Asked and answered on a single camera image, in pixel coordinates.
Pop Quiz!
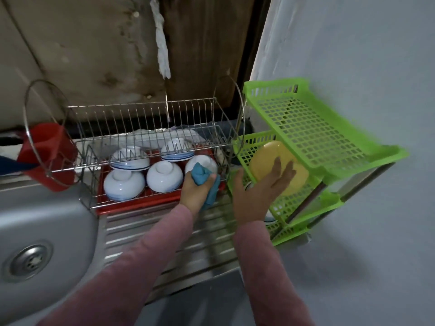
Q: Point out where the metal wire dish rack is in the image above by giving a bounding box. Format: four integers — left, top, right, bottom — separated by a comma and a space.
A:
22, 77, 247, 216

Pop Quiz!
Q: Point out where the green plastic shelf rack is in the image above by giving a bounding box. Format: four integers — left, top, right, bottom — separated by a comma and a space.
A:
227, 78, 410, 247

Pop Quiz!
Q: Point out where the person's right hand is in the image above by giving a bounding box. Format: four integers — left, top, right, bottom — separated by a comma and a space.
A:
231, 157, 297, 226

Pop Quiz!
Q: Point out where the stainless steel sink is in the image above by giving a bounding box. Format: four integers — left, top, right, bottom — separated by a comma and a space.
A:
0, 172, 276, 326

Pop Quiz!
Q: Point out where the wire dish rack red tray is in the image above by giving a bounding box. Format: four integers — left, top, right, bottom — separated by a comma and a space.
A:
94, 149, 227, 216

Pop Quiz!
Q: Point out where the person's left forearm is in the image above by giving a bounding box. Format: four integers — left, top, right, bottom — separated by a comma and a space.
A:
37, 203, 197, 326

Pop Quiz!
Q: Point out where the red plastic cutlery cup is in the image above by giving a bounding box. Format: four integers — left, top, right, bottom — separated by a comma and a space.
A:
17, 122, 80, 193

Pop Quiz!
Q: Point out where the blue cleaning cloth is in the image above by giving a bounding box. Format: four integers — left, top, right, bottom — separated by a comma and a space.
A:
191, 163, 221, 210

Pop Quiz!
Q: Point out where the weathered wooden board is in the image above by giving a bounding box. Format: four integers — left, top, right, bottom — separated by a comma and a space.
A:
0, 0, 273, 132

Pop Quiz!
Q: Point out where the person's left hand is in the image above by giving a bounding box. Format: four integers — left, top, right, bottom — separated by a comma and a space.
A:
179, 169, 220, 216

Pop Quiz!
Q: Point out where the blue rice paddle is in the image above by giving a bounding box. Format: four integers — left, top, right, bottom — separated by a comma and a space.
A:
0, 135, 29, 177

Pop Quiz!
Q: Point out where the white hanging cloth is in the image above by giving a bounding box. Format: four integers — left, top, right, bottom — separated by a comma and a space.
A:
150, 0, 172, 81

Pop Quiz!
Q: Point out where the person's right forearm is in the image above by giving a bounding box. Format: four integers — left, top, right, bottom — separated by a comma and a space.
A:
232, 221, 317, 326

